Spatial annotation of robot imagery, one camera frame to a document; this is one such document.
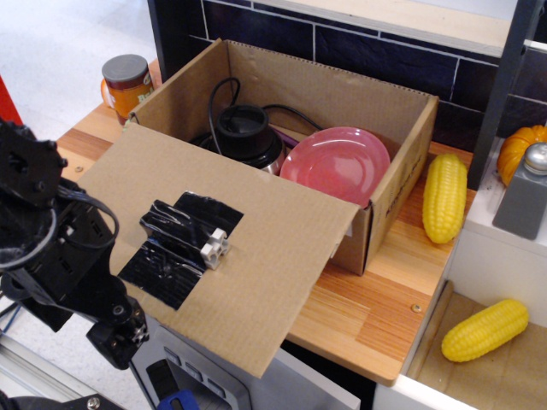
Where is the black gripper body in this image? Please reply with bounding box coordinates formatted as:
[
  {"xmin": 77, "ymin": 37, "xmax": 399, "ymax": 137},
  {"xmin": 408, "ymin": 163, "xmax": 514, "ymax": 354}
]
[{"xmin": 86, "ymin": 277, "xmax": 149, "ymax": 370}]

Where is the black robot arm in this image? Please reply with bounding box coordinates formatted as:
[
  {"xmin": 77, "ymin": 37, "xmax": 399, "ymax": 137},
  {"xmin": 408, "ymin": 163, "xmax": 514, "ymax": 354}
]
[{"xmin": 1, "ymin": 120, "xmax": 149, "ymax": 370}]

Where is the grey toy oven door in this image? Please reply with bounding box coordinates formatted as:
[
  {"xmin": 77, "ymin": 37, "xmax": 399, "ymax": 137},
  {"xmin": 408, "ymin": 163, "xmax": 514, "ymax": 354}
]
[{"xmin": 131, "ymin": 318, "xmax": 361, "ymax": 409}]

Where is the black and silver blender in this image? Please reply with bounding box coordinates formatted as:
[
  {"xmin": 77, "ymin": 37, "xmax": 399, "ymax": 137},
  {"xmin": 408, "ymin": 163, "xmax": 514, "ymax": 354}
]
[{"xmin": 191, "ymin": 105, "xmax": 286, "ymax": 175}]

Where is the red box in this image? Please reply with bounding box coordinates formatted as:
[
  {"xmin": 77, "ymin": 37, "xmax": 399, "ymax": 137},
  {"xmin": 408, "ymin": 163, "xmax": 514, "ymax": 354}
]
[{"xmin": 0, "ymin": 77, "xmax": 23, "ymax": 126}]

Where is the orange can with grey lid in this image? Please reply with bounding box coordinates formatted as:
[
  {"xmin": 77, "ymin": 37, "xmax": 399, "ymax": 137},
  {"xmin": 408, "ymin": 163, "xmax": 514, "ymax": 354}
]
[{"xmin": 102, "ymin": 54, "xmax": 155, "ymax": 125}]

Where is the pink plastic plate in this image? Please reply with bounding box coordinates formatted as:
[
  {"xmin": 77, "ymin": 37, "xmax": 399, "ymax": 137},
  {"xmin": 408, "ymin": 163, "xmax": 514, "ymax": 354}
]
[{"xmin": 280, "ymin": 126, "xmax": 391, "ymax": 208}]

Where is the yellow toy corn on counter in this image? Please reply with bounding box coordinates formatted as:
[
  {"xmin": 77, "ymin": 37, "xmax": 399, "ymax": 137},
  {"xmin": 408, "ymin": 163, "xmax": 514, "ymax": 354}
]
[{"xmin": 422, "ymin": 154, "xmax": 468, "ymax": 244}]

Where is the yellow toy corn in sink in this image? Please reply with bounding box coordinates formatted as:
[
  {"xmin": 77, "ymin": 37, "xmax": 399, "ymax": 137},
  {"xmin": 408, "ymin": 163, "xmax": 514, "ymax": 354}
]
[{"xmin": 441, "ymin": 299, "xmax": 529, "ymax": 363}]

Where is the grey salt shaker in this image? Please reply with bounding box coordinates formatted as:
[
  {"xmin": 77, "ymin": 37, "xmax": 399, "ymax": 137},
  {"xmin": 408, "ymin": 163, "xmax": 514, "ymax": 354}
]
[{"xmin": 492, "ymin": 142, "xmax": 546, "ymax": 240}]

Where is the orange toy pumpkin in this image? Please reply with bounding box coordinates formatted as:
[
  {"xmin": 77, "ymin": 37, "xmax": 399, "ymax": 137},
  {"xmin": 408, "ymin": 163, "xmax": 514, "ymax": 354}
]
[{"xmin": 497, "ymin": 125, "xmax": 546, "ymax": 187}]

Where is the white block handle with tape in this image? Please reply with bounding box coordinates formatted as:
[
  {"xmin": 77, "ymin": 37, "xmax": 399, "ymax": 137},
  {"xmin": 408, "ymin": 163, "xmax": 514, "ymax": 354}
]
[{"xmin": 119, "ymin": 192, "xmax": 244, "ymax": 310}]

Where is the purple utensil handle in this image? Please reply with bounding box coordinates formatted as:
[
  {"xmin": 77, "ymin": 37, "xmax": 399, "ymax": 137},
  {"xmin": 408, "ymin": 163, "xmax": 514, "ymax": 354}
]
[{"xmin": 273, "ymin": 129, "xmax": 299, "ymax": 149}]

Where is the black power cable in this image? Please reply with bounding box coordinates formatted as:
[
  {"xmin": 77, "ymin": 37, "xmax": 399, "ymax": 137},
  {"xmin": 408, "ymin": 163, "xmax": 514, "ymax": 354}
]
[{"xmin": 208, "ymin": 77, "xmax": 324, "ymax": 155}]

